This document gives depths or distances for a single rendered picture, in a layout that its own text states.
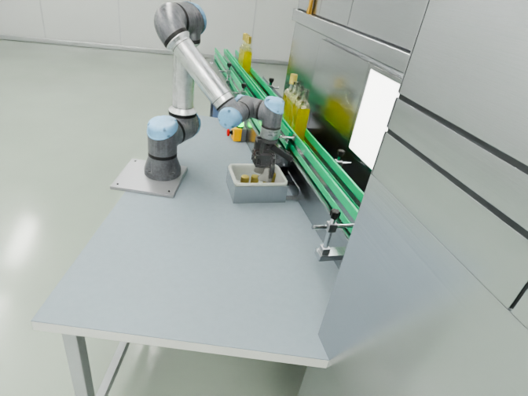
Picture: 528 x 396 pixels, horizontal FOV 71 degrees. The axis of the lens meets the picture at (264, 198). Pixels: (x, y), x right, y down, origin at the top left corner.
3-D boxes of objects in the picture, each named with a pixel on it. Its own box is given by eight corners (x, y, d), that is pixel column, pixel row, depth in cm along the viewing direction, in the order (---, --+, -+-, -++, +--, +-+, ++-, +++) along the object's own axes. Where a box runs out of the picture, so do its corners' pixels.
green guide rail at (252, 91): (287, 148, 167) (291, 132, 163) (285, 148, 167) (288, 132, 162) (224, 58, 308) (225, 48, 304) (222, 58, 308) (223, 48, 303)
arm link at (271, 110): (268, 93, 141) (288, 98, 138) (264, 120, 147) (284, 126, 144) (259, 97, 134) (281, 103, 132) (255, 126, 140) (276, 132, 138)
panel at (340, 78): (412, 207, 118) (456, 102, 100) (404, 207, 117) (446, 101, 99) (311, 109, 190) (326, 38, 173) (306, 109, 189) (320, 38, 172)
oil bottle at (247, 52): (249, 79, 263) (254, 37, 248) (241, 79, 261) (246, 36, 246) (247, 78, 267) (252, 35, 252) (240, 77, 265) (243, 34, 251)
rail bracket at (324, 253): (352, 273, 116) (373, 214, 105) (302, 277, 112) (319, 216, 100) (346, 262, 120) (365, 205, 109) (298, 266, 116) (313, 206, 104)
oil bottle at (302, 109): (302, 148, 172) (312, 103, 160) (291, 148, 170) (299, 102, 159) (298, 143, 176) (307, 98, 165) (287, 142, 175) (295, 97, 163)
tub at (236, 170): (285, 201, 153) (289, 183, 149) (232, 203, 147) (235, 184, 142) (274, 181, 167) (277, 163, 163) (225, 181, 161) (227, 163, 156)
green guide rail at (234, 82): (272, 148, 165) (275, 132, 161) (270, 148, 164) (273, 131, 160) (215, 57, 306) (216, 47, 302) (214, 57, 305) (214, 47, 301)
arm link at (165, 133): (141, 152, 149) (139, 119, 142) (161, 141, 160) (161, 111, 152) (166, 160, 146) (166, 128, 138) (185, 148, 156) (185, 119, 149)
